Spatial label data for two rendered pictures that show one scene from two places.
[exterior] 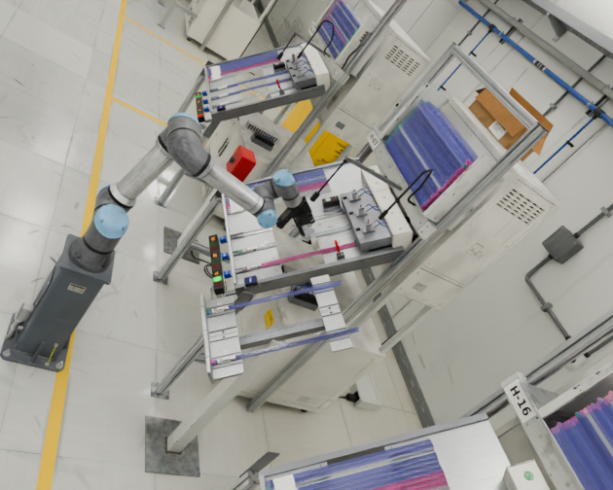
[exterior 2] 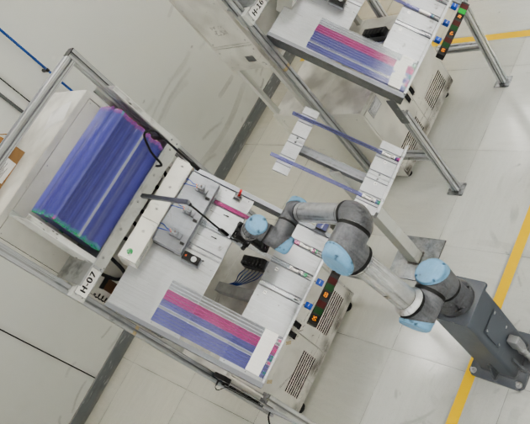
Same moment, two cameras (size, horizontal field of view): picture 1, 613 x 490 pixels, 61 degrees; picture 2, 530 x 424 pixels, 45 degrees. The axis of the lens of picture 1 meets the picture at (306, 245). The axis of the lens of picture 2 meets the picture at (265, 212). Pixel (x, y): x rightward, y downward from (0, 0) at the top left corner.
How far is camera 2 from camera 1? 2.56 m
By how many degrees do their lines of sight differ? 64
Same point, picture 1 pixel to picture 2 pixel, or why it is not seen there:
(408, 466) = (329, 44)
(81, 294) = not seen: hidden behind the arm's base
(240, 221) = (277, 316)
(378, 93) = not seen: outside the picture
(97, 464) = (480, 247)
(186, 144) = (359, 207)
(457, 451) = (298, 33)
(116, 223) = (431, 262)
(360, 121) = not seen: outside the picture
